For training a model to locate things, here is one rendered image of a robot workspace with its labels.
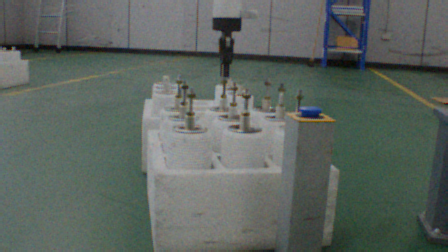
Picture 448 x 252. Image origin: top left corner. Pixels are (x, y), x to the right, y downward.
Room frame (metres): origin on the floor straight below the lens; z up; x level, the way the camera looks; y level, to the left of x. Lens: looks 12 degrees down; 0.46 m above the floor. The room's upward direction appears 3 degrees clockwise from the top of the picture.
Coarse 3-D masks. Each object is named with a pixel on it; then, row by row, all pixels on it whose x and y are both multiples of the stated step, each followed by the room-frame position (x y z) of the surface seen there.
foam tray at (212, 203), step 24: (216, 168) 0.89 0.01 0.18; (264, 168) 0.91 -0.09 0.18; (336, 168) 0.92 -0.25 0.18; (168, 192) 0.84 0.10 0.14; (192, 192) 0.85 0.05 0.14; (216, 192) 0.86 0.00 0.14; (240, 192) 0.87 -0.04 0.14; (264, 192) 0.88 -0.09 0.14; (336, 192) 0.92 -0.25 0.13; (168, 216) 0.84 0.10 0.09; (192, 216) 0.85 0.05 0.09; (216, 216) 0.86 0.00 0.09; (240, 216) 0.87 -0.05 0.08; (264, 216) 0.88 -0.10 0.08; (168, 240) 0.84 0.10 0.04; (192, 240) 0.85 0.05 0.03; (216, 240) 0.86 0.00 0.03; (240, 240) 0.87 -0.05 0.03; (264, 240) 0.88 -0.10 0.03
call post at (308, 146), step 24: (288, 120) 0.81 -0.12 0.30; (288, 144) 0.80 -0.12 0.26; (312, 144) 0.76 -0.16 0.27; (288, 168) 0.79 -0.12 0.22; (312, 168) 0.76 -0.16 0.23; (288, 192) 0.78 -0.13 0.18; (312, 192) 0.77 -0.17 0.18; (288, 216) 0.77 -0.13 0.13; (312, 216) 0.77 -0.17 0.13; (288, 240) 0.76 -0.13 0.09; (312, 240) 0.77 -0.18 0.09
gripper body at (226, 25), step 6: (216, 18) 1.15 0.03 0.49; (222, 18) 1.14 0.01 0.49; (228, 18) 1.14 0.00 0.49; (234, 18) 1.15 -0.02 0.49; (240, 18) 1.17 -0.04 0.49; (216, 24) 1.15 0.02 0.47; (222, 24) 1.14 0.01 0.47; (228, 24) 1.14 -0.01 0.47; (234, 24) 1.15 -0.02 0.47; (240, 24) 1.16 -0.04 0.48; (216, 30) 1.16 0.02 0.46; (222, 30) 1.15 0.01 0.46; (228, 30) 1.14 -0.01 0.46; (234, 30) 1.16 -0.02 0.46; (240, 30) 1.17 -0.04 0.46; (222, 36) 1.18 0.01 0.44; (228, 36) 1.14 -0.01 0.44; (222, 42) 1.15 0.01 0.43; (222, 48) 1.16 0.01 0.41
